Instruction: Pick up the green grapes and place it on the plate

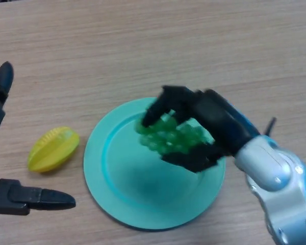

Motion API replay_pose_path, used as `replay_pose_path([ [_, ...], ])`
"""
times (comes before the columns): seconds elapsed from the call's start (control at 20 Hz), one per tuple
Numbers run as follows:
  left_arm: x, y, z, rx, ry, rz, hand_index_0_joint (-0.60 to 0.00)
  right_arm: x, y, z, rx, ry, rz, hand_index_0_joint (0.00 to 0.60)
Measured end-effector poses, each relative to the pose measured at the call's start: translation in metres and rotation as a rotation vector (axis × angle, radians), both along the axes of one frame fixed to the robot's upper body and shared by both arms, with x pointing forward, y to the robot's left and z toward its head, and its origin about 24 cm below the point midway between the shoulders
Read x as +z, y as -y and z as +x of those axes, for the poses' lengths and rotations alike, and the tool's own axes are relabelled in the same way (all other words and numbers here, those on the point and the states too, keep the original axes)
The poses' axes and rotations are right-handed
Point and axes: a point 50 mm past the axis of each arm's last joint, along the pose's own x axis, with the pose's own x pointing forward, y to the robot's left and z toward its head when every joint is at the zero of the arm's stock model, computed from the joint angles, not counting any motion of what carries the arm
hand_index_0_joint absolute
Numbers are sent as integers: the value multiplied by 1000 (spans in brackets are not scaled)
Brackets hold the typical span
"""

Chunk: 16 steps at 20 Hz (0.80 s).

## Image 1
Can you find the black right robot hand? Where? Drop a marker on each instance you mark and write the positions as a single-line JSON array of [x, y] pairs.
[[206, 122]]

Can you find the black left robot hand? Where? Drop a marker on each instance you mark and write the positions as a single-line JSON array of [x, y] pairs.
[[20, 197]]

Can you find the green grapes bunch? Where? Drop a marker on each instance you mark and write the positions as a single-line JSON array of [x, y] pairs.
[[168, 135]]

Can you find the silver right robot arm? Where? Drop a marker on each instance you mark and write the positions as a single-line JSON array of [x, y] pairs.
[[278, 183]]

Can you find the green round plate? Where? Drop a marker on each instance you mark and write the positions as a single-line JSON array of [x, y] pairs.
[[153, 189]]

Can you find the yellow starfruit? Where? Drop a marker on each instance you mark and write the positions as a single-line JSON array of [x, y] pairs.
[[52, 150]]

